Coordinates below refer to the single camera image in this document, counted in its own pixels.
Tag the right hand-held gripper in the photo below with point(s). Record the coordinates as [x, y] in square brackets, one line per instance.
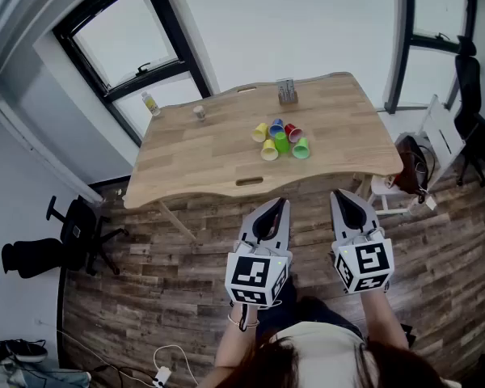
[368, 263]

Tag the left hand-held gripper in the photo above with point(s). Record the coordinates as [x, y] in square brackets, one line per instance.
[250, 275]

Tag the yellow paper cup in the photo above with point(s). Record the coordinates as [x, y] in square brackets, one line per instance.
[260, 132]
[269, 150]

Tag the green paper cup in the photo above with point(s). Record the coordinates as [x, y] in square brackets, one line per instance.
[282, 144]
[301, 148]

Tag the red paper cup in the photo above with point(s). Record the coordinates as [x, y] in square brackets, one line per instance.
[294, 132]

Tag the blue paper cup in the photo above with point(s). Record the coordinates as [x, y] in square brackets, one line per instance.
[276, 127]

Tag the person's right forearm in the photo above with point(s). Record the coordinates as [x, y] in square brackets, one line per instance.
[382, 321]

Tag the person's left forearm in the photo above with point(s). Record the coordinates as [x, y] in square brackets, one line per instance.
[234, 346]

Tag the pale table leg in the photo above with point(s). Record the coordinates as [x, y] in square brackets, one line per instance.
[178, 221]
[363, 185]

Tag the brown bag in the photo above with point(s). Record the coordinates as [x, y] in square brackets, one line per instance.
[410, 164]

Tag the person's black trousers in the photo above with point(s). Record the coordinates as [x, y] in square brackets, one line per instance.
[299, 309]

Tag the thin gold bangle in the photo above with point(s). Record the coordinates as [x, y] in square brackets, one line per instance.
[242, 322]

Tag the white chair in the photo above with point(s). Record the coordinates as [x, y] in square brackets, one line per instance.
[442, 136]

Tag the wooden card holder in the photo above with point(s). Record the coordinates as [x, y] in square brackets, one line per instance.
[289, 98]

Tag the small white jar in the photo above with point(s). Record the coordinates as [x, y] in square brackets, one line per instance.
[199, 113]

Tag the person's white shirt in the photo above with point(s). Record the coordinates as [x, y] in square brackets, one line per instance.
[323, 350]

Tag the clear bottle yellow label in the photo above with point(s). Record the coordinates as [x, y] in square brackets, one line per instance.
[150, 104]

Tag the black office chair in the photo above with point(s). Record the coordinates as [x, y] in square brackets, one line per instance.
[70, 233]
[469, 95]

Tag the white charger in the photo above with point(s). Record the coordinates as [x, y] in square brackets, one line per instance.
[162, 377]

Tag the black-framed window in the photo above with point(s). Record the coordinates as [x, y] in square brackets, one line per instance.
[121, 39]
[440, 2]

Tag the white wall pipe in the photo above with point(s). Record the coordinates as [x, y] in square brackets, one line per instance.
[44, 156]

